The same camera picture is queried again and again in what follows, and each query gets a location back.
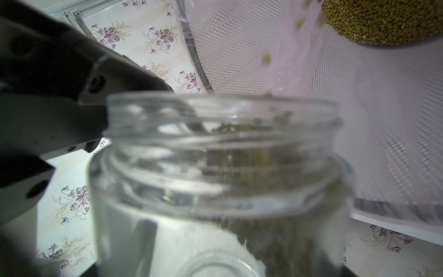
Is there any mesh bin with pink bag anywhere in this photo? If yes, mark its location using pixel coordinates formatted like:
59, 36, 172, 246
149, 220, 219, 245
173, 1, 443, 225

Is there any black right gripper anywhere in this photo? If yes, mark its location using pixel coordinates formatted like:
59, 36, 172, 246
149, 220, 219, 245
1, 1, 173, 224

